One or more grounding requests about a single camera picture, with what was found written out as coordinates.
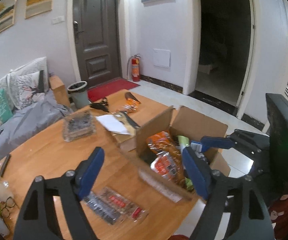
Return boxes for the green snack pack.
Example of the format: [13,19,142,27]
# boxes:
[178,135,190,154]

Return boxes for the orange chicken snack packet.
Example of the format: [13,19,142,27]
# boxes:
[146,131,181,160]

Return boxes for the red clear snack packet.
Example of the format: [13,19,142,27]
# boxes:
[99,187,148,222]

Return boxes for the silver orange snack packet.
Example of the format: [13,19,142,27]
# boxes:
[151,154,182,184]

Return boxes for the dark blue snack packet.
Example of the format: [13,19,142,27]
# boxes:
[83,191,124,225]

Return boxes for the brown cardboard box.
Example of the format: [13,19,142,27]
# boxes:
[119,105,232,204]

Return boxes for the brown eyeglasses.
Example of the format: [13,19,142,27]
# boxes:
[0,197,19,218]

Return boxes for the tissue box with paper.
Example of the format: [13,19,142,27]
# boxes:
[96,112,140,144]

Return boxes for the orange snack packet far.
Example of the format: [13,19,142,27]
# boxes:
[119,92,141,113]

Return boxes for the grey sofa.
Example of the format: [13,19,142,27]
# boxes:
[0,56,73,165]

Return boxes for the glass ashtray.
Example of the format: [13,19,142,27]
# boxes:
[62,110,96,142]

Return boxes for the red fire extinguisher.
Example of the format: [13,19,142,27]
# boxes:
[126,54,141,82]

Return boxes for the black scissors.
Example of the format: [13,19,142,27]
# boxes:
[90,97,110,113]

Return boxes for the red door mat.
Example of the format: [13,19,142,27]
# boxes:
[87,79,139,102]

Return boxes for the white tree pattern pillow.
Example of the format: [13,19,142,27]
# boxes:
[16,70,45,109]

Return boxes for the grey trash bin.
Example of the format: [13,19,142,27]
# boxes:
[67,81,90,109]

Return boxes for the wooden side table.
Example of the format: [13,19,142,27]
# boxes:
[49,75,70,107]

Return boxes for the dark brown door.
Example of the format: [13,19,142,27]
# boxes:
[73,0,121,88]

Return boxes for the white wall panel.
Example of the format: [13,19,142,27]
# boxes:
[153,49,171,68]

